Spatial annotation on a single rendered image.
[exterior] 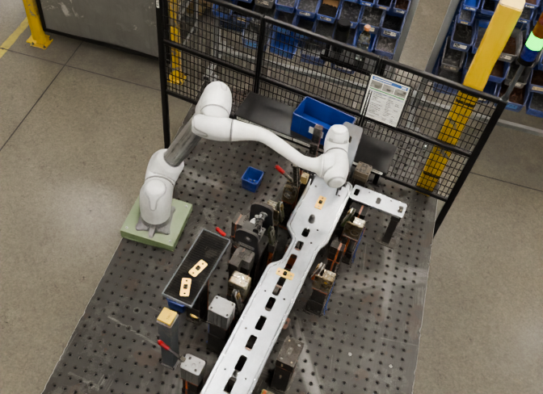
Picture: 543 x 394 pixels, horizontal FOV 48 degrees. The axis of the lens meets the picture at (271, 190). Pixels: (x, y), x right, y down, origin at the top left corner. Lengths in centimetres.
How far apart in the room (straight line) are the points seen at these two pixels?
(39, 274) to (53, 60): 202
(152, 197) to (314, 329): 103
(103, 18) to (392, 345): 333
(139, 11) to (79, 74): 77
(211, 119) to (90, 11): 257
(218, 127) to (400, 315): 134
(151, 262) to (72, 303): 88
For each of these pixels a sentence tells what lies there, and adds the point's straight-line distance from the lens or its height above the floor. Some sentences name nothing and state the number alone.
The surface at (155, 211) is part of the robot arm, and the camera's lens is 313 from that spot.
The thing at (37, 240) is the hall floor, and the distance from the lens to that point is 427.
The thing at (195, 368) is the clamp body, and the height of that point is 106.
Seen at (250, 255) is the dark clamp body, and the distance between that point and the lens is 281.
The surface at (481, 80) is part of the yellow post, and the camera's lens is 311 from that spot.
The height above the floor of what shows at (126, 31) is 34.
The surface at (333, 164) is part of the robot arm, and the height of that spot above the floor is 151.
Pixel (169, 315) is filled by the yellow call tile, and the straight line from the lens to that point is 258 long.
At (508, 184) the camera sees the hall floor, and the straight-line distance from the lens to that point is 500.
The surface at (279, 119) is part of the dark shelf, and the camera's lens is 344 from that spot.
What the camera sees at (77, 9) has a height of 45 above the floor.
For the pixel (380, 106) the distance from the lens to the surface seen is 331.
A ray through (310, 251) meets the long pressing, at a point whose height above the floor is 100.
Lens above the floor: 347
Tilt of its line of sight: 52 degrees down
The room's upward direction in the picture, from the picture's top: 9 degrees clockwise
